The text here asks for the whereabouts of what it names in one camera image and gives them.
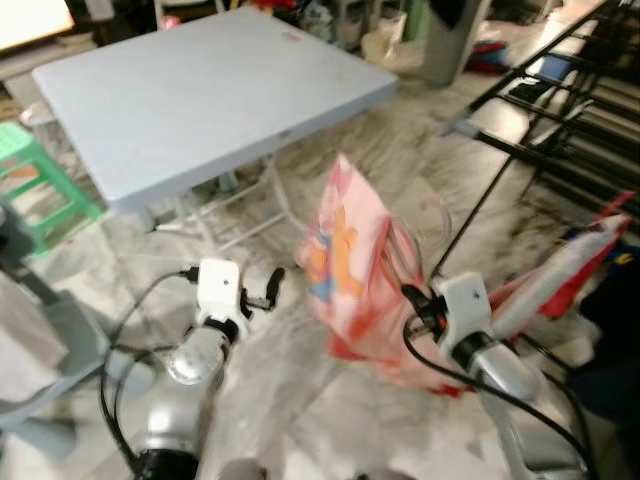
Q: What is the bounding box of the pink printed garment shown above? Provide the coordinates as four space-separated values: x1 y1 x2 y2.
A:
298 153 471 396

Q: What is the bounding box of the red and white garment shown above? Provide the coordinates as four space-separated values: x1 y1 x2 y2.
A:
488 212 635 346

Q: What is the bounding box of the grey left robot leg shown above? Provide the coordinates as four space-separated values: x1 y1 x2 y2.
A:
218 458 271 480

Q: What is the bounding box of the person in dark clothes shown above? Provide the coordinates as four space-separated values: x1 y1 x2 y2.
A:
575 255 640 421

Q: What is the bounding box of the light blue plastic chair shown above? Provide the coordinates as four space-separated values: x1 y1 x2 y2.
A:
0 200 156 463

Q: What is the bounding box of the grey folding table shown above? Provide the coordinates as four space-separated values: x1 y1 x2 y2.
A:
32 8 401 256

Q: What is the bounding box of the black metal drying rack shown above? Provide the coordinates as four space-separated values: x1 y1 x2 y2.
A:
438 0 640 286

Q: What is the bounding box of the cream plastic bucket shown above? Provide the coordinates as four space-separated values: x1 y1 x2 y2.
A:
360 28 409 67

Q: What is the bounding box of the green plastic stool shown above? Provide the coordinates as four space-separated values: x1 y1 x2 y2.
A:
0 122 107 257

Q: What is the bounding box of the television with bright screen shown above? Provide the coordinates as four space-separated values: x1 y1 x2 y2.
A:
0 0 77 53

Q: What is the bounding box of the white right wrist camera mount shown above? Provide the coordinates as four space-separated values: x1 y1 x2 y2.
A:
436 272 494 351

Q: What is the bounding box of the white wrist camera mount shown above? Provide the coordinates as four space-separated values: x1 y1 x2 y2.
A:
195 259 244 323
436 272 494 351

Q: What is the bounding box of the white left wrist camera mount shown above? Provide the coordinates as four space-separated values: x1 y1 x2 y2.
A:
195 259 244 323

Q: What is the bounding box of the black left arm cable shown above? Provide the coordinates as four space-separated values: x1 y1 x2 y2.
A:
98 266 201 476

